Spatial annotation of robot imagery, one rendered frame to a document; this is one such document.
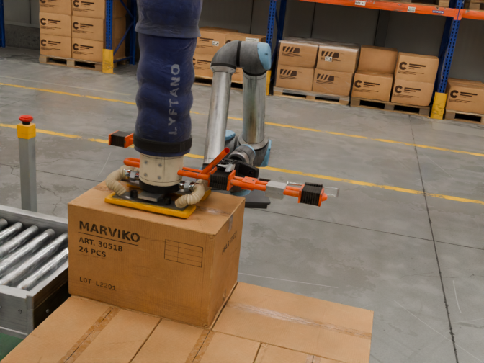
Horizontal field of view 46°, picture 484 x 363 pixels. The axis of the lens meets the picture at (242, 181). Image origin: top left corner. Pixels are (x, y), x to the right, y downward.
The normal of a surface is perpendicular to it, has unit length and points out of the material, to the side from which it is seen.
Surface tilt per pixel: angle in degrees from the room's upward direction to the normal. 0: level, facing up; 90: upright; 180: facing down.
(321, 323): 0
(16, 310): 90
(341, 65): 89
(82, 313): 0
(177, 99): 70
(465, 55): 90
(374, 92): 92
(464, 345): 0
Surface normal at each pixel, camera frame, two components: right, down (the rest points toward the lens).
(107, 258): -0.28, 0.31
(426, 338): 0.09, -0.94
